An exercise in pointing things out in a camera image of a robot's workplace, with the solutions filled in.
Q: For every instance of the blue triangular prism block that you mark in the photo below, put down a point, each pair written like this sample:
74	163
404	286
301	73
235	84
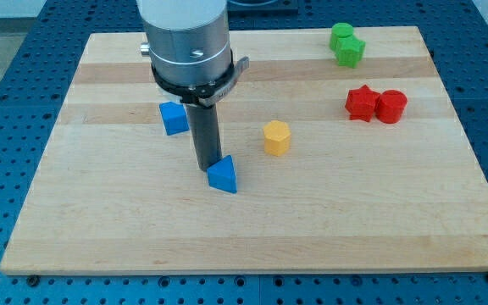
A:
222	175

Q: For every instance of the yellow hexagonal block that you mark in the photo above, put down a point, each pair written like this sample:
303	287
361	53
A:
276	137

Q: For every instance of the blue cube block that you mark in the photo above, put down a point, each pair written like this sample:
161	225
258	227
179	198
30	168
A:
174	118

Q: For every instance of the red cylinder block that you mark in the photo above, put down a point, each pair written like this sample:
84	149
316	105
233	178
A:
390	106

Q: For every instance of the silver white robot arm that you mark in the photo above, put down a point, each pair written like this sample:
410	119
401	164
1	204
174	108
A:
189	47

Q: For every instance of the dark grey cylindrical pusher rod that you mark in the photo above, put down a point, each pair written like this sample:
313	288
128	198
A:
204	126

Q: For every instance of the green cylinder block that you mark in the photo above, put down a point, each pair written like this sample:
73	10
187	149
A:
338	31

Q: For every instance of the red star block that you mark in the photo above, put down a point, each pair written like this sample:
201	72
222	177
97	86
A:
361	103

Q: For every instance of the light wooden board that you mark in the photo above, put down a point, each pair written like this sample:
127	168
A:
114	195

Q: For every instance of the green star block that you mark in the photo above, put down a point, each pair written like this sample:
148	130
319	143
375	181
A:
349	51

